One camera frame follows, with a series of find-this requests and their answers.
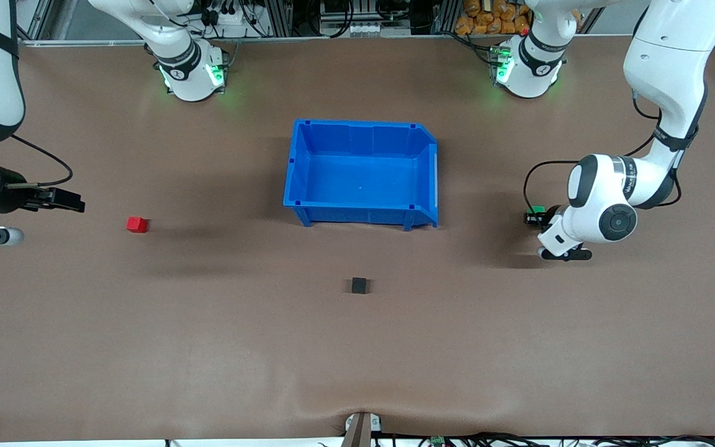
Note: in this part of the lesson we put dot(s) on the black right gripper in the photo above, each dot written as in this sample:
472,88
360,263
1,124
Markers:
12,192

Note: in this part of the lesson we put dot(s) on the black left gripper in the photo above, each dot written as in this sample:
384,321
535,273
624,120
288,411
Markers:
546,216

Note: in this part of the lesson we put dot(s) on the green cube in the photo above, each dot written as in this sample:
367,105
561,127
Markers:
538,210

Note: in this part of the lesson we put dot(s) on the red cube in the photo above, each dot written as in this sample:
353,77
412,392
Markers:
136,225

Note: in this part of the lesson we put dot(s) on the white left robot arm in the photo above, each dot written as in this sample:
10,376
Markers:
668,62

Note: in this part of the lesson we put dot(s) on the black cube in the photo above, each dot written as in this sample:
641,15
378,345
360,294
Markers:
359,285

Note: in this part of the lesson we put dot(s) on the blue plastic storage bin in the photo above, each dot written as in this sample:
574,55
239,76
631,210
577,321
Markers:
357,180

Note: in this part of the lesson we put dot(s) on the orange toy bread pile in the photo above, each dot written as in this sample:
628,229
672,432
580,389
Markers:
488,22

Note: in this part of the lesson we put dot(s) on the small green connector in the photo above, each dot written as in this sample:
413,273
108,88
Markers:
437,441

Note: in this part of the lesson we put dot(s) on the white connector block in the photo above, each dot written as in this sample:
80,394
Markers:
370,28

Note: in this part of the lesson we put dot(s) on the white power strip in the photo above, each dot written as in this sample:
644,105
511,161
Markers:
230,17

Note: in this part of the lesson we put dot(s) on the metal table edge clamp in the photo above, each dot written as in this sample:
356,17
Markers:
357,431

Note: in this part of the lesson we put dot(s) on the black electronics rack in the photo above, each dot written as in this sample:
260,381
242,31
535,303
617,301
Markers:
332,12

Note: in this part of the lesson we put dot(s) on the aluminium frame profile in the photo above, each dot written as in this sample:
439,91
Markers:
38,18

